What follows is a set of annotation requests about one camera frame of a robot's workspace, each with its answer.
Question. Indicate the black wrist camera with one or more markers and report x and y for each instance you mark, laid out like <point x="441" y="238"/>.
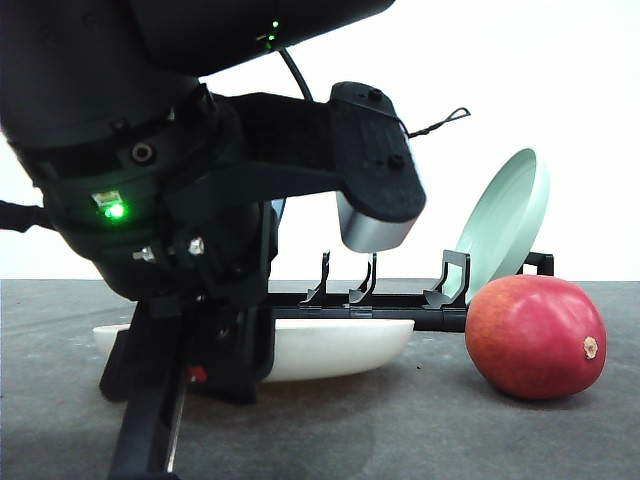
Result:
<point x="381" y="189"/>

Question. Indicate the red pomegranate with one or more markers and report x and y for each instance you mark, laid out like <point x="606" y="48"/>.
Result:
<point x="538" y="336"/>

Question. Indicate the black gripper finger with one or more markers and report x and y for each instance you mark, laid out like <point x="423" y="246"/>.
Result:
<point x="147" y="368"/>

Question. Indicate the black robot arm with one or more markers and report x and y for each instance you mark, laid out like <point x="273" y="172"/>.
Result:
<point x="71" y="65"/>

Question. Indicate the black cable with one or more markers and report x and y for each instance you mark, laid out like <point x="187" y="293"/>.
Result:
<point x="286" y="56"/>

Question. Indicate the green plate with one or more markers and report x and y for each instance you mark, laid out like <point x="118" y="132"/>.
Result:
<point x="505" y="222"/>

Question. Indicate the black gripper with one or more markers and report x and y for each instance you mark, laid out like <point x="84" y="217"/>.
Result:
<point x="175" y="203"/>

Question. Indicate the white plate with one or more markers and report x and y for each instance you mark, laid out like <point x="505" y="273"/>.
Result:
<point x="309" y="349"/>

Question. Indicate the black dish rack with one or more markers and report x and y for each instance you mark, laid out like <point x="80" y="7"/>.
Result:
<point x="441" y="310"/>

